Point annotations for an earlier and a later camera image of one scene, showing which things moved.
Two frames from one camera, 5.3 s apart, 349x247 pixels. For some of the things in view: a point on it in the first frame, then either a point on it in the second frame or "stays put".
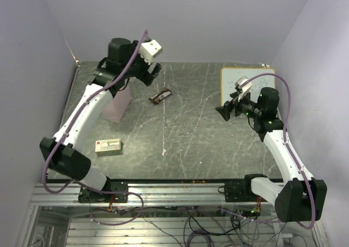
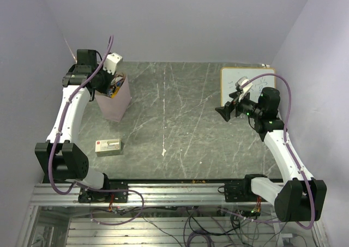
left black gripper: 146,77 to 105,89
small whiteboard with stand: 229,75 stays put
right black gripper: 225,110 stays put
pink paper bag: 114,110 stays put
